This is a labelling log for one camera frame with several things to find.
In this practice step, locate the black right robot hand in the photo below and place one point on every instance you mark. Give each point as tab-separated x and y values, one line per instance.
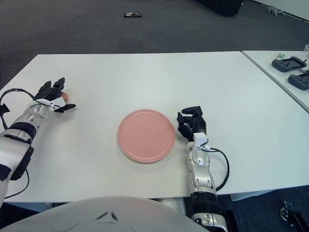
199	125

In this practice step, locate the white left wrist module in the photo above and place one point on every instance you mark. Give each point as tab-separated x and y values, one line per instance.
58	103

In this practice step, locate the large black box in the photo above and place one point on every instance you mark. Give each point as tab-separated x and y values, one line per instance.
218	6

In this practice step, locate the red yellow apple with sticker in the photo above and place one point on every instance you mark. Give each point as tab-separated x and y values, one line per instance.
66	96

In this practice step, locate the clear plastic cup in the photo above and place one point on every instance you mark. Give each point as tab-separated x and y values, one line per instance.
307	49

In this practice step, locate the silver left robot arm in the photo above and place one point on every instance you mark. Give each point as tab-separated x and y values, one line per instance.
17	145

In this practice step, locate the small flat black floor device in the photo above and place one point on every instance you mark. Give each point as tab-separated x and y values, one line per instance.
132	15

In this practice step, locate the grey white robot torso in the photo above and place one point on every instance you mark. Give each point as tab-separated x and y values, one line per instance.
84	215

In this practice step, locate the pink round plate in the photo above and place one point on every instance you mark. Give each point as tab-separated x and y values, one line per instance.
146	135

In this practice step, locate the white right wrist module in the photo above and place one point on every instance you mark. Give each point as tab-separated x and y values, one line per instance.
200	139

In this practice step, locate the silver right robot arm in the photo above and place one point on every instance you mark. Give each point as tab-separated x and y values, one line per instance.
202	174

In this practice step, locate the black metal caster stand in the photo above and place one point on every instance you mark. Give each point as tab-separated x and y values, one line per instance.
295	217

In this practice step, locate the small green packet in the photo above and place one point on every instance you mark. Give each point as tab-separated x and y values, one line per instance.
280	56

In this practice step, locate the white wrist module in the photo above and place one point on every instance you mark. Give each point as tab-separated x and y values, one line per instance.
58	103
200	139

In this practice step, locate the dark grey handheld controller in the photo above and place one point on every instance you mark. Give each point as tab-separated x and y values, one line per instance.
288	64
299	81

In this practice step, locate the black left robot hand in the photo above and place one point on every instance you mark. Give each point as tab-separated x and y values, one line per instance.
49	93

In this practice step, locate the small grey toy figure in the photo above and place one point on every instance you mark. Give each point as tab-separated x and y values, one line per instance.
275	9

